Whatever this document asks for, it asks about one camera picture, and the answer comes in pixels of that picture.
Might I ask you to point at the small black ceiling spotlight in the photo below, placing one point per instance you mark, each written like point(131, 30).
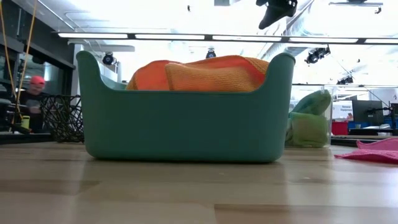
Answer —
point(345, 80)

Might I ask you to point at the thin ceiling light bar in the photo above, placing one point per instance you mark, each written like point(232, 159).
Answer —
point(357, 85)

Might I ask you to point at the yellow-orange microfiber towel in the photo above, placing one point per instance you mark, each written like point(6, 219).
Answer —
point(211, 77)

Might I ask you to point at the red box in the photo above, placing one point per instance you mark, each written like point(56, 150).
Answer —
point(339, 128)

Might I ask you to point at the black ceiling spotlight cluster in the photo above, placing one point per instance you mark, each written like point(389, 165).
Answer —
point(315, 55)

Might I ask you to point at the teal plastic basket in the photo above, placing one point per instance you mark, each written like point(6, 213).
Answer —
point(186, 124)

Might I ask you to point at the clear plastic bin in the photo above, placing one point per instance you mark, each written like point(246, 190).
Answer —
point(303, 93)

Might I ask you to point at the white wall sign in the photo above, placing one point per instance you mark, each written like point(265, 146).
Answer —
point(345, 109)

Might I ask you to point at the black computer monitor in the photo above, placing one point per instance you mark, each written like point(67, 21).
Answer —
point(367, 112)

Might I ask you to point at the green microfiber towel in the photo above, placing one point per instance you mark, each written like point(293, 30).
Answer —
point(314, 104)
point(308, 130)

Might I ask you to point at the orange microfiber towel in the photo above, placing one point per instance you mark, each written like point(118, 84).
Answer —
point(149, 77)

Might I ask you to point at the yellow-green bottle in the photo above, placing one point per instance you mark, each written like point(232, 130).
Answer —
point(25, 122)

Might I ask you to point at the pink microfiber towel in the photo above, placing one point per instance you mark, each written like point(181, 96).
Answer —
point(373, 155)

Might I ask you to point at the long ceiling light bar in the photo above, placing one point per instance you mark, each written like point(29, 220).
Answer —
point(168, 36)

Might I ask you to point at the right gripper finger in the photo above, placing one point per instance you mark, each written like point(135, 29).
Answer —
point(271, 15)

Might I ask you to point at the person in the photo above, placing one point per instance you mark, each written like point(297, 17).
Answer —
point(32, 102)

